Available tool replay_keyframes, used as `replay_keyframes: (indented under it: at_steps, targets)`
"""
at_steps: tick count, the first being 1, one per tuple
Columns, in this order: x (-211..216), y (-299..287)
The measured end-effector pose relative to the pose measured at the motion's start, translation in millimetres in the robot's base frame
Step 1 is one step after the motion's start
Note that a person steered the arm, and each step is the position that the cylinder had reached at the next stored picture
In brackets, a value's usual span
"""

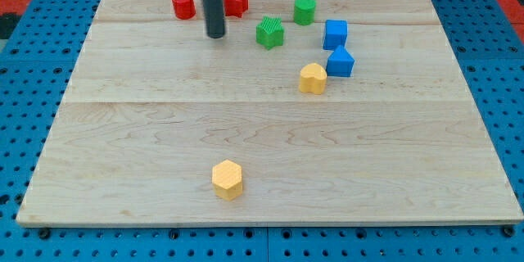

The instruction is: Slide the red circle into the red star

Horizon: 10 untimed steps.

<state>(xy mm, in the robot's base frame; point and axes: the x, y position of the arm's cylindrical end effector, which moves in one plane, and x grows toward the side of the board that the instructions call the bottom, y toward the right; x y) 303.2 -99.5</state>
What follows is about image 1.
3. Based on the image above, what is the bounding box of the green star block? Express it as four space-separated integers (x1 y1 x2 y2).
255 16 284 50

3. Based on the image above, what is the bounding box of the red star block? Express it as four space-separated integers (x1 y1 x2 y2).
224 0 249 18

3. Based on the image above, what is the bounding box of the wooden board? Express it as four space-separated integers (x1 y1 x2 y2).
16 0 523 228

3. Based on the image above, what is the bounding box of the yellow heart block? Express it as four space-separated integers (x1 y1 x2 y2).
298 63 328 95

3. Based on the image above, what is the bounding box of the yellow hexagon block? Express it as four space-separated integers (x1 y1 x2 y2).
212 160 243 201

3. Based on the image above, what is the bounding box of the blue triangular prism block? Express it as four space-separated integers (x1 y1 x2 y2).
326 45 355 78

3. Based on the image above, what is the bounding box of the blue cube block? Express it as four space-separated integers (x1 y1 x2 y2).
323 20 348 50

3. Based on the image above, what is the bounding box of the green cylinder block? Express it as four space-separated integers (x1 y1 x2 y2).
293 0 316 25

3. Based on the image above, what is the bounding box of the red cylinder block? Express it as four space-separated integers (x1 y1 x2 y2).
171 0 196 20

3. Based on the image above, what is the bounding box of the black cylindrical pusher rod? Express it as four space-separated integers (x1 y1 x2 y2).
202 0 225 38

